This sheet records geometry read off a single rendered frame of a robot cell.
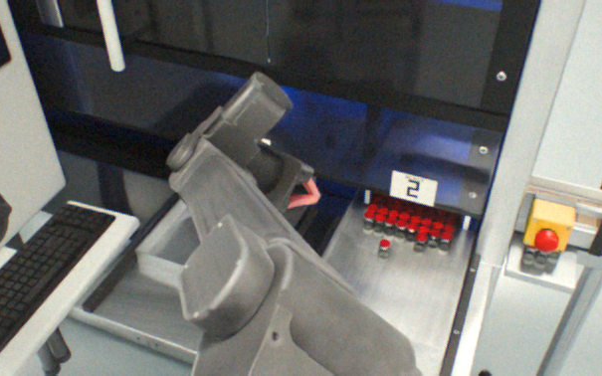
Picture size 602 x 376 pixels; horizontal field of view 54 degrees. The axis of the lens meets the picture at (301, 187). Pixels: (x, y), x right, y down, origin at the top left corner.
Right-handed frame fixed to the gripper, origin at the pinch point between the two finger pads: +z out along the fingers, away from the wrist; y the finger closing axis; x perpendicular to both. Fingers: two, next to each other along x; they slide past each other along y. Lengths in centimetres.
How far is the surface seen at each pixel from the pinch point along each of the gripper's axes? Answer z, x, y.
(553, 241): 45.6, -12.4, -11.4
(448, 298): 42.6, 5.9, -1.1
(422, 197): 36.0, -8.3, 10.4
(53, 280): -1, 43, 54
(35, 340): -4, 51, 43
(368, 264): 36.3, 8.1, 13.9
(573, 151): 227, -72, 84
